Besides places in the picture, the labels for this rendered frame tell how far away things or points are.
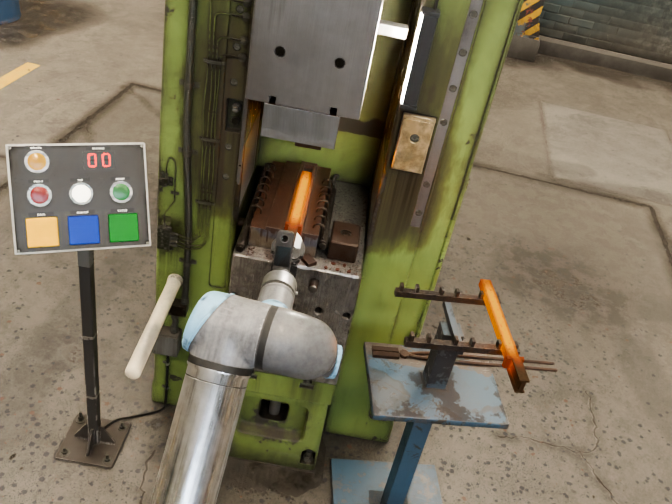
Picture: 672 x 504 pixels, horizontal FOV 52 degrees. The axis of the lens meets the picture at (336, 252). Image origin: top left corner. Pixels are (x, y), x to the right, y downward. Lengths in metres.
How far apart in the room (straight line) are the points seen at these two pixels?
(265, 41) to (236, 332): 0.83
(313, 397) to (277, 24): 1.21
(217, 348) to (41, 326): 2.01
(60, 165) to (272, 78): 0.59
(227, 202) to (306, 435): 0.87
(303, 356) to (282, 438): 1.33
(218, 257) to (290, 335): 1.12
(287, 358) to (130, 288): 2.18
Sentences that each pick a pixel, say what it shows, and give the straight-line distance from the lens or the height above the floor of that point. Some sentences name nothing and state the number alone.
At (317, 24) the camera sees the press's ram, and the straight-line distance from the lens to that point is 1.75.
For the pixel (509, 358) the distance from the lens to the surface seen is 1.86.
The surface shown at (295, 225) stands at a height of 1.02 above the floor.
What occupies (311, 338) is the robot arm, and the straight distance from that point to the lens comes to 1.22.
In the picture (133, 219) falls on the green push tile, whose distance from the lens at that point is 1.93.
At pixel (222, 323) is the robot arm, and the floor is 1.30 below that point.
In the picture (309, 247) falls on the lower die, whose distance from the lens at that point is 2.03.
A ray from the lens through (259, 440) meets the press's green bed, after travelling 2.55.
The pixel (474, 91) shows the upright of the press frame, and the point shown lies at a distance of 1.96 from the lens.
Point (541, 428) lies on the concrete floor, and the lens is 3.11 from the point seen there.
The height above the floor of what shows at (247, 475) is 0.00.
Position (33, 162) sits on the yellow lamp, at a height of 1.16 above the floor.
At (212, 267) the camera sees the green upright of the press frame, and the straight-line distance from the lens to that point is 2.32.
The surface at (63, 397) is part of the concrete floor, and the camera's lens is 2.87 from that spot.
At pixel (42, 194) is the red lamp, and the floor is 1.09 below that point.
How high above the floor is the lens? 2.10
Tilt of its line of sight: 35 degrees down
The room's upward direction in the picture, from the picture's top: 11 degrees clockwise
